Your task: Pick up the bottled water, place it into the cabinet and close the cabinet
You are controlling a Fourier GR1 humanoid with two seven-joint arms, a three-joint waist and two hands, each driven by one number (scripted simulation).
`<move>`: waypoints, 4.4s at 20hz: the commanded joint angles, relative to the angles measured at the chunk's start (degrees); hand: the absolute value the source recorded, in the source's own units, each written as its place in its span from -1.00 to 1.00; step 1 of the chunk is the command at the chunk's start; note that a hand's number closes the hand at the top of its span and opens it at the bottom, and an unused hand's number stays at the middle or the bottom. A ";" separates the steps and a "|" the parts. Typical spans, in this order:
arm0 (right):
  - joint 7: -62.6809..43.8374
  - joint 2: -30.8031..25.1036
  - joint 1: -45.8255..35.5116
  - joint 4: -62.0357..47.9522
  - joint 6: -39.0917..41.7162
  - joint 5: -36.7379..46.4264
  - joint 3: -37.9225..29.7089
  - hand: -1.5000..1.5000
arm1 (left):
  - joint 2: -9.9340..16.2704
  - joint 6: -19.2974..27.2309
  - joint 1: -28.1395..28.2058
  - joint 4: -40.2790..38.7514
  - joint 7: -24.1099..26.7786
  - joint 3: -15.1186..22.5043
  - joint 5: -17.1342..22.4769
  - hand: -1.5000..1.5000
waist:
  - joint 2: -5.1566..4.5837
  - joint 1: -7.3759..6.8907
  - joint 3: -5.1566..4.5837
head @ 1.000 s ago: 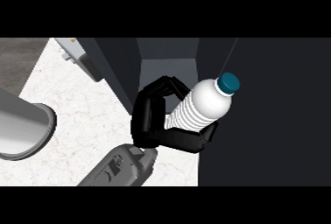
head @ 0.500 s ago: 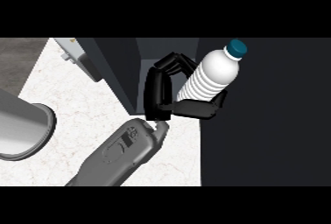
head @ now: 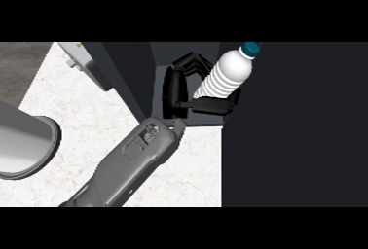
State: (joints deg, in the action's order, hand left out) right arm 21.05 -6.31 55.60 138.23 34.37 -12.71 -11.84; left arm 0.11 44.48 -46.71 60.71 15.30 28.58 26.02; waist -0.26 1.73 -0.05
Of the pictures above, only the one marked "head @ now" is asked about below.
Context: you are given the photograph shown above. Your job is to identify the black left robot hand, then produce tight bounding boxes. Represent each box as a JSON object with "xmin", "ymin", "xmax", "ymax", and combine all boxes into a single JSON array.
[{"xmin": 163, "ymin": 52, "xmax": 243, "ymax": 120}]

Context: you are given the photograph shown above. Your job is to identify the dark grey cabinet door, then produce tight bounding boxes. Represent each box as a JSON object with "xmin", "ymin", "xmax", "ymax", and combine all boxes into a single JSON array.
[{"xmin": 220, "ymin": 41, "xmax": 368, "ymax": 208}]

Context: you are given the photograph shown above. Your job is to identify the dark grey cabinet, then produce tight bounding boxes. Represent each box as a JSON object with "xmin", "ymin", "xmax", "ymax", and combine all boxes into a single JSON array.
[{"xmin": 80, "ymin": 41, "xmax": 228, "ymax": 127}]

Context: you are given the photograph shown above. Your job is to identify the grey round metal pot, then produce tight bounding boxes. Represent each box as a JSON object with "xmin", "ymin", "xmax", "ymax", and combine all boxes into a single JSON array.
[{"xmin": 0, "ymin": 100, "xmax": 64, "ymax": 181}]

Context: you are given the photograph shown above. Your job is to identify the pale grey appliance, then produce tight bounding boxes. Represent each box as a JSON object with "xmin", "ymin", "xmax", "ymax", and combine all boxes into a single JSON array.
[{"xmin": 56, "ymin": 41, "xmax": 116, "ymax": 92}]

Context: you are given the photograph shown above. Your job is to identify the white water bottle teal cap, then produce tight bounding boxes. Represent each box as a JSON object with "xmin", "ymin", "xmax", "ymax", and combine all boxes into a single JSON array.
[{"xmin": 192, "ymin": 42, "xmax": 263, "ymax": 100}]

